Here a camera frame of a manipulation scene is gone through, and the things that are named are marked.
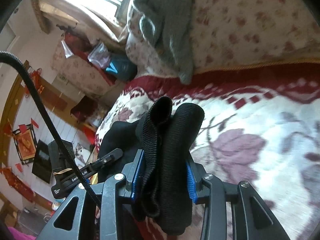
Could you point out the grey knit garment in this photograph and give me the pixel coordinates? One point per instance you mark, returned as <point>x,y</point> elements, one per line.
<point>165,24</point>

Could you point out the pink sleeve forearm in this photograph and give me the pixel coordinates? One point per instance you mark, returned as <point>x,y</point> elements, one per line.
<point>19,235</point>

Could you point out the white red floral blanket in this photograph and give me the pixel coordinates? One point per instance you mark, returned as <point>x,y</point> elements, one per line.
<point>260,125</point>

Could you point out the black camera box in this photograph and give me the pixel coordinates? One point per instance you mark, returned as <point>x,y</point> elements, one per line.
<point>60,166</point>

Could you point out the clear plastic bag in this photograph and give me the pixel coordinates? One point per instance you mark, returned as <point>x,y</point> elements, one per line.
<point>100,56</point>

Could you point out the teal bag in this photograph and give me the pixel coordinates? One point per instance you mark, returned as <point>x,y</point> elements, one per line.
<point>121,67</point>

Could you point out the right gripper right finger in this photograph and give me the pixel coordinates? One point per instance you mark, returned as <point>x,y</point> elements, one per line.
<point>251,216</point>

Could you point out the black knit pants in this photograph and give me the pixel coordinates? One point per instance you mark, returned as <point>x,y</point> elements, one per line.
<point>165,137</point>

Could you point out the beige floral quilt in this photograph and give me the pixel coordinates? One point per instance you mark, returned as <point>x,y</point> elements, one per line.
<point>235,34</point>

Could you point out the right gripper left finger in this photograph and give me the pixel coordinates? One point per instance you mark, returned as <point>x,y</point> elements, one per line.
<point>75,217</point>

